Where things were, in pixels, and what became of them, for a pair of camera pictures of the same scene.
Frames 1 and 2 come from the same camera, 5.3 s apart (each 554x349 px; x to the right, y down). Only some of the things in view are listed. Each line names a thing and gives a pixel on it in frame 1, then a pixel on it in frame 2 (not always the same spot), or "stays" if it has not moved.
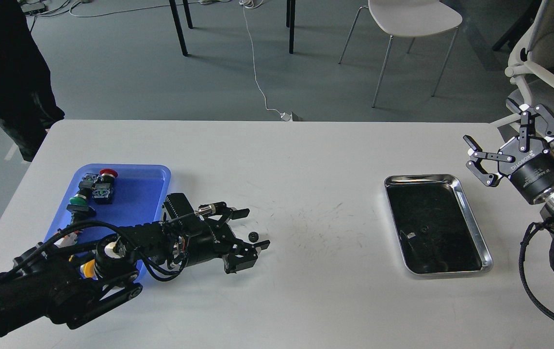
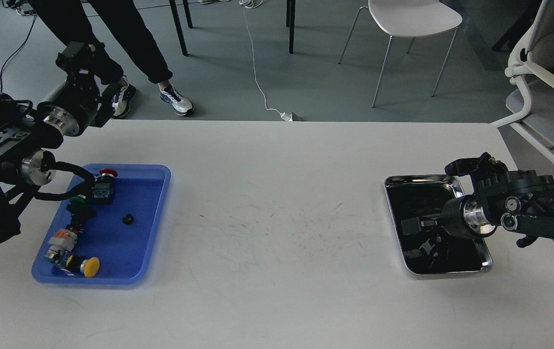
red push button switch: [104, 189] stays
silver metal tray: [436, 231] stays
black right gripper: [538, 172] → [465, 217]
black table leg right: [290, 11] stays
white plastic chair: [411, 18] stays
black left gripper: [208, 240] → [79, 102]
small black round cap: [253, 236] → [128, 219]
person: [6, 74] → [78, 21]
